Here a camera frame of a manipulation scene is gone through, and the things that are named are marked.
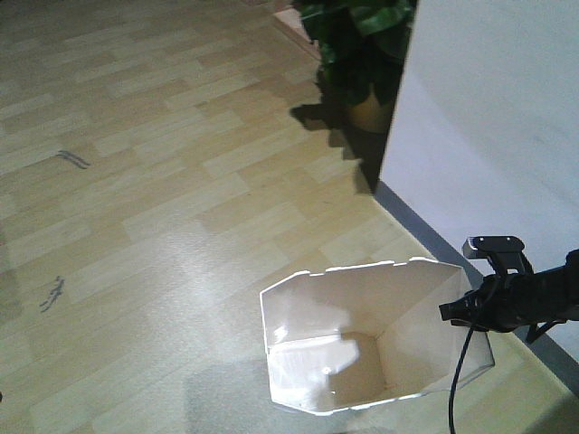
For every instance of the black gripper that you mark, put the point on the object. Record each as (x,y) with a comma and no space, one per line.
(484,309)

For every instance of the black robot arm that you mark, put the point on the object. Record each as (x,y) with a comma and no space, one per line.
(549,296)

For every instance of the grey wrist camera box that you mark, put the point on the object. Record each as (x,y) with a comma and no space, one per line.
(483,246)

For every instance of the green potted plant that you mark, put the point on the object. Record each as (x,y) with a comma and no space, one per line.
(363,46)

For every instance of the white plastic trash bin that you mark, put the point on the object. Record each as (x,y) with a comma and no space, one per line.
(350,338)

